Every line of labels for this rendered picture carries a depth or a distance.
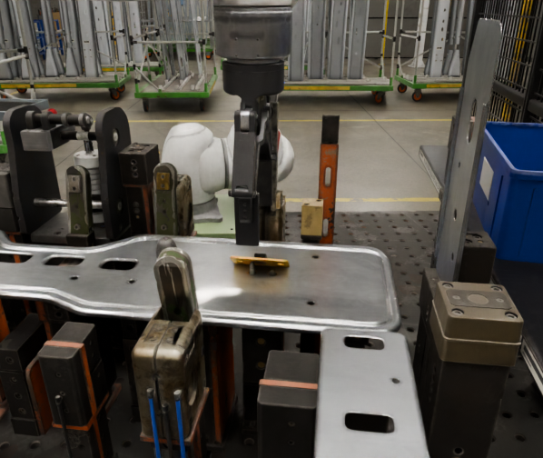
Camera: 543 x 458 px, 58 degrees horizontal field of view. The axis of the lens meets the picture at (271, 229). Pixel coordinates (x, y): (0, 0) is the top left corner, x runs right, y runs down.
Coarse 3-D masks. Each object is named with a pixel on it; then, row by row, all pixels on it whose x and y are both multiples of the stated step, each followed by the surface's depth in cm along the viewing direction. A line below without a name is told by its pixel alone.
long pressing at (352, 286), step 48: (0, 240) 81; (144, 240) 81; (192, 240) 81; (0, 288) 68; (48, 288) 68; (96, 288) 68; (144, 288) 68; (240, 288) 68; (288, 288) 68; (336, 288) 68; (384, 288) 68
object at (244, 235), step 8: (256, 200) 60; (256, 208) 60; (256, 216) 60; (240, 224) 61; (248, 224) 61; (256, 224) 61; (240, 232) 62; (248, 232) 61; (256, 232) 61; (240, 240) 62; (248, 240) 62; (256, 240) 62
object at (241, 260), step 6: (234, 258) 71; (240, 258) 70; (246, 258) 70; (252, 258) 70; (258, 258) 70; (264, 258) 70; (258, 264) 73; (264, 264) 73; (270, 264) 73; (276, 264) 72; (282, 264) 72; (288, 264) 71
